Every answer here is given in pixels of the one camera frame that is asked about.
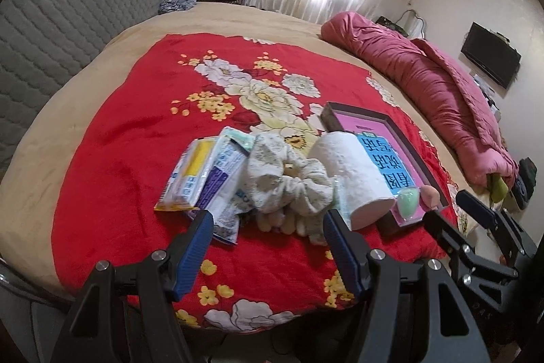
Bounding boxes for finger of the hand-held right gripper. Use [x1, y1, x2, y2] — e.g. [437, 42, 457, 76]
[456, 189, 537, 262]
[423, 210, 518, 306]

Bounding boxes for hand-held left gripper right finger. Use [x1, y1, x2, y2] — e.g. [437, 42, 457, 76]
[323, 209, 494, 363]

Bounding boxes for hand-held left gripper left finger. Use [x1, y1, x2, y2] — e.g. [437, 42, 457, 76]
[50, 210, 215, 363]

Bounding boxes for pink makeup sponge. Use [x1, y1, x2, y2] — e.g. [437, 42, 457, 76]
[419, 184, 440, 211]

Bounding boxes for green makeup sponge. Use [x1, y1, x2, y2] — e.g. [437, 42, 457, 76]
[394, 185, 421, 219]

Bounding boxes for small pale green packet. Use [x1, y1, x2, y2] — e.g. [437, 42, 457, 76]
[331, 175, 354, 231]

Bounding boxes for cream plush toy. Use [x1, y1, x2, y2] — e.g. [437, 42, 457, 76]
[255, 208, 326, 247]

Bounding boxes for white blue wipes packet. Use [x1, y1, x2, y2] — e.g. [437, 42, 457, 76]
[187, 135, 249, 245]

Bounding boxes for white toilet paper roll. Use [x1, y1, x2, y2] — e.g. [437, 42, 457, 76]
[307, 131, 398, 231]

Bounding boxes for yellow tissue packet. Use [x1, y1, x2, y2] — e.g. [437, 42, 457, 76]
[154, 137, 219, 213]

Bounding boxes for white lace scrunchie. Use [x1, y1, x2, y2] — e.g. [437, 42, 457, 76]
[243, 133, 336, 215]

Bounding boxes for green white tissue packet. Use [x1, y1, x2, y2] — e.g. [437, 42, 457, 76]
[219, 126, 258, 160]

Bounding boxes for brown box tray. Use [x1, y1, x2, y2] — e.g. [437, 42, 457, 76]
[320, 101, 450, 237]

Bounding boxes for green cloth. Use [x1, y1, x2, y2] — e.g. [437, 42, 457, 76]
[489, 174, 509, 204]

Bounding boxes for dark bags pile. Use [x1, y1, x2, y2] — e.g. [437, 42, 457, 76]
[511, 156, 539, 211]

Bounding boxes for pink book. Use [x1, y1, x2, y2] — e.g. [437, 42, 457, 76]
[334, 111, 445, 228]

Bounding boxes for pink quilt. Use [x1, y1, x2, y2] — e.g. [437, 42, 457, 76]
[321, 11, 520, 187]

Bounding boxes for red floral blanket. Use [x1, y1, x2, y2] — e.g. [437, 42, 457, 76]
[51, 32, 462, 332]

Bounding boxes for beige bed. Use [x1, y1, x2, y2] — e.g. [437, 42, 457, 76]
[0, 1, 511, 304]

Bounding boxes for blue patterned cloth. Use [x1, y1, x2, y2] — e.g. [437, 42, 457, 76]
[159, 0, 197, 16]

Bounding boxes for grey quilted headboard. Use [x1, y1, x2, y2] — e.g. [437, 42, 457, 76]
[0, 0, 184, 177]

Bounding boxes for cluttered wall shelf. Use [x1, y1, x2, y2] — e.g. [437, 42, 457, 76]
[471, 73, 499, 109]

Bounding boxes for black wall television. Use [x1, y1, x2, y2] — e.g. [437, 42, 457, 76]
[461, 22, 522, 89]

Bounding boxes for metal rack frame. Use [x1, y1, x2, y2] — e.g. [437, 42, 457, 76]
[399, 8, 426, 40]

